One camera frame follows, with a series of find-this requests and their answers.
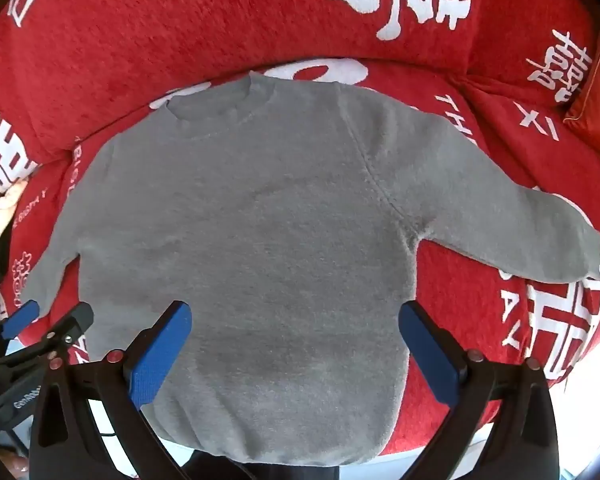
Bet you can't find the red printed sofa cover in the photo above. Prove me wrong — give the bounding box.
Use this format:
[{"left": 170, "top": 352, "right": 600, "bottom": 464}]
[{"left": 0, "top": 0, "right": 600, "bottom": 453}]

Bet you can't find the grey sweater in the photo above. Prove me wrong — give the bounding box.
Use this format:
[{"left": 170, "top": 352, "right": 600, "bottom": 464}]
[{"left": 17, "top": 71, "right": 600, "bottom": 466}]

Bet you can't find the orange red pillow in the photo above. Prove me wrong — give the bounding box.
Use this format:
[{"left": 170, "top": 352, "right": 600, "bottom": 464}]
[{"left": 562, "top": 35, "right": 600, "bottom": 161}]

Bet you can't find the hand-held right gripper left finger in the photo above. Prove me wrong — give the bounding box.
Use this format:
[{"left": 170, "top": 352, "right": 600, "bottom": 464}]
[{"left": 30, "top": 301, "right": 193, "bottom": 480}]

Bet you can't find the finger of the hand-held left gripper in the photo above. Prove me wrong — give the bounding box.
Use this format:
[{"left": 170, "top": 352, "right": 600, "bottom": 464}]
[
  {"left": 0, "top": 300, "right": 41, "bottom": 361},
  {"left": 0, "top": 302, "right": 95, "bottom": 376}
]

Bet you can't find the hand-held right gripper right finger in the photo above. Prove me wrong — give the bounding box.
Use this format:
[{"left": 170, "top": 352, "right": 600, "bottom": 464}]
[{"left": 399, "top": 301, "right": 561, "bottom": 480}]

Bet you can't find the pile of clothes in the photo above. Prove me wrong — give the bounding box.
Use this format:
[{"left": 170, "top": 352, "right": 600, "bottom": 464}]
[{"left": 0, "top": 180, "right": 31, "bottom": 321}]

